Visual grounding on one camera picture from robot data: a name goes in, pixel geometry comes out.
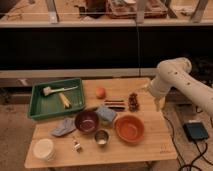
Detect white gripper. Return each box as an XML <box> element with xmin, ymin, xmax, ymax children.
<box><xmin>147</xmin><ymin>82</ymin><xmax>166</xmax><ymax>111</ymax></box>

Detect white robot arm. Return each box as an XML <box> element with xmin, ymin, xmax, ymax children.
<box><xmin>147</xmin><ymin>57</ymin><xmax>213</xmax><ymax>117</ymax></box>

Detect red orange bowl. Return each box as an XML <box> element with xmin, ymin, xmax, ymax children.
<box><xmin>114</xmin><ymin>115</ymin><xmax>144</xmax><ymax>143</ymax></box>

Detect purple bowl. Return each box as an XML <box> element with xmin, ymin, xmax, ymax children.
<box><xmin>74</xmin><ymin>110</ymin><xmax>99</xmax><ymax>134</ymax></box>

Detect wooden table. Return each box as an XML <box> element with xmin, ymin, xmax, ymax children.
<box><xmin>25</xmin><ymin>78</ymin><xmax>177</xmax><ymax>169</ymax></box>

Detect black pedal box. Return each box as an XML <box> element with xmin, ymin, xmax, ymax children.
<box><xmin>183</xmin><ymin>122</ymin><xmax>209</xmax><ymax>141</ymax></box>

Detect orange peach fruit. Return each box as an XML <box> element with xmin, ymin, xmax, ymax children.
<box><xmin>96</xmin><ymin>87</ymin><xmax>106</xmax><ymax>99</ymax></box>

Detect small metal cup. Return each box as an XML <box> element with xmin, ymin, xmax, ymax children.
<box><xmin>95</xmin><ymin>130</ymin><xmax>109</xmax><ymax>146</ymax></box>

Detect grey folded cloth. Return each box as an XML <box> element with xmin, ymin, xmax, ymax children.
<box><xmin>51</xmin><ymin>118</ymin><xmax>76</xmax><ymax>137</ymax></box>

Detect green plastic tray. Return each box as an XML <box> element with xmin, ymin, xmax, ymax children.
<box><xmin>28</xmin><ymin>78</ymin><xmax>85</xmax><ymax>120</ymax></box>

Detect white dish brush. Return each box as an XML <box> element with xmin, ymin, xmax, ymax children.
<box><xmin>42</xmin><ymin>86</ymin><xmax>76</xmax><ymax>96</ymax></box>

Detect white round container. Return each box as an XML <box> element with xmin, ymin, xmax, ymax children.
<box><xmin>33</xmin><ymin>139</ymin><xmax>55</xmax><ymax>161</ymax></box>

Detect black cable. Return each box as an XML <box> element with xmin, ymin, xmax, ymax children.
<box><xmin>162</xmin><ymin>109</ymin><xmax>213</xmax><ymax>171</ymax></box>

